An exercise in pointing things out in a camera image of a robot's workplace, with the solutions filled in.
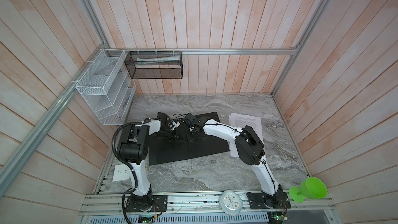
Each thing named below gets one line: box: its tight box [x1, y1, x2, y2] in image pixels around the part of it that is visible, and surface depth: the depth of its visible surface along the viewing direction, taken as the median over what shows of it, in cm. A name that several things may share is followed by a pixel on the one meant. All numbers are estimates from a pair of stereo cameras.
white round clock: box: [219, 189, 244, 217], surface depth 73 cm
